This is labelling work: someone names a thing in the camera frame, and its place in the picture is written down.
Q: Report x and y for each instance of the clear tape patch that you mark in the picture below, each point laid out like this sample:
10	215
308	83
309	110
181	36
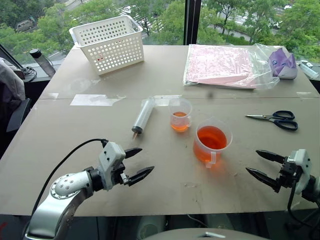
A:
95	99

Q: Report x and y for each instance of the clear plastic item on sill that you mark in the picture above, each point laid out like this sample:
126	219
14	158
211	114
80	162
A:
308	68

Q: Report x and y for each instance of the white perforated plastic basket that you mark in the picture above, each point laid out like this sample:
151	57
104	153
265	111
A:
112	47

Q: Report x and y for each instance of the small beaker with orange liquid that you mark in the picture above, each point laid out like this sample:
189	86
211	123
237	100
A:
180	114

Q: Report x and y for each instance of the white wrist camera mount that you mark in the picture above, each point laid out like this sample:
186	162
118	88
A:
109	160
302	167

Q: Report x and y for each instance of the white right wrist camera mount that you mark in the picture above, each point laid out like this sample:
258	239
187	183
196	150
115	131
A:
302	167

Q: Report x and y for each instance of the large beaker with orange liquid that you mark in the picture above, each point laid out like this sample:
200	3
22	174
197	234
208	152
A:
211	143

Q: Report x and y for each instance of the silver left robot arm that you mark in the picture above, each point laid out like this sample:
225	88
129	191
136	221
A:
65	195

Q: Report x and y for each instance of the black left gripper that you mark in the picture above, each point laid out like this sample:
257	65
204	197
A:
121	172

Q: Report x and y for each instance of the large clear plastic syringe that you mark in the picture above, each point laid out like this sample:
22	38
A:
143	115

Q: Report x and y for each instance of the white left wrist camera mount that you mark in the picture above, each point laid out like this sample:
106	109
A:
109	160

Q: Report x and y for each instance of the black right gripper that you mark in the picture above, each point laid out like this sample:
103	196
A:
288	172

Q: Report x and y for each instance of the black window frame post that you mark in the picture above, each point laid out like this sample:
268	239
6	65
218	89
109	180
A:
192	22

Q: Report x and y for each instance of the dark water bottle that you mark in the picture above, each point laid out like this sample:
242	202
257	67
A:
42	62

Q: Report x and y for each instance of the black chair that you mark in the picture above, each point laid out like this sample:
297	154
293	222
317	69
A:
15	112

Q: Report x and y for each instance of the grey cloth on chair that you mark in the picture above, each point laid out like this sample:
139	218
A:
10	82

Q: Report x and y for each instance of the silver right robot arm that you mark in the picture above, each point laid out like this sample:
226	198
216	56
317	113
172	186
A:
313	190

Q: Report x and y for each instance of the pink sheets in plastic bag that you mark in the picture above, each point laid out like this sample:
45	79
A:
220	65

